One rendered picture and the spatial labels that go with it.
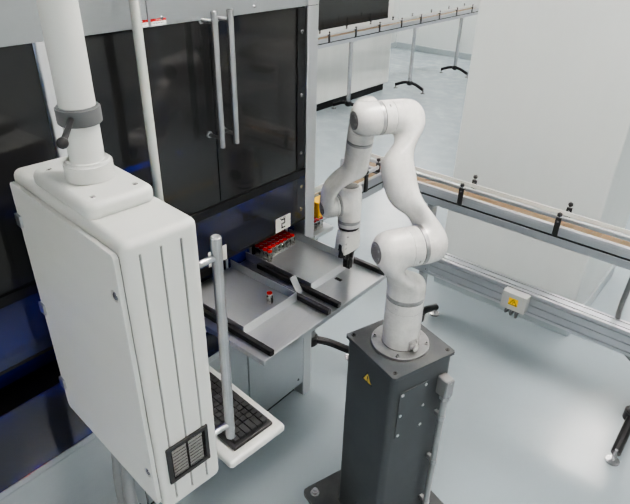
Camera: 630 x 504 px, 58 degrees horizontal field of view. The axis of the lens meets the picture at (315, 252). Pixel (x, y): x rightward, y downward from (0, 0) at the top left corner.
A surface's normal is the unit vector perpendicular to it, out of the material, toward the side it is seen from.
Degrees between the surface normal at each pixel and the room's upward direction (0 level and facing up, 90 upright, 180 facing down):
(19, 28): 90
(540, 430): 0
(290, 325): 0
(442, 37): 90
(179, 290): 90
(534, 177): 90
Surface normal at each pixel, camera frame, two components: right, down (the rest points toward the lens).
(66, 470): 0.77, 0.34
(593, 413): 0.02, -0.86
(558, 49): -0.64, 0.37
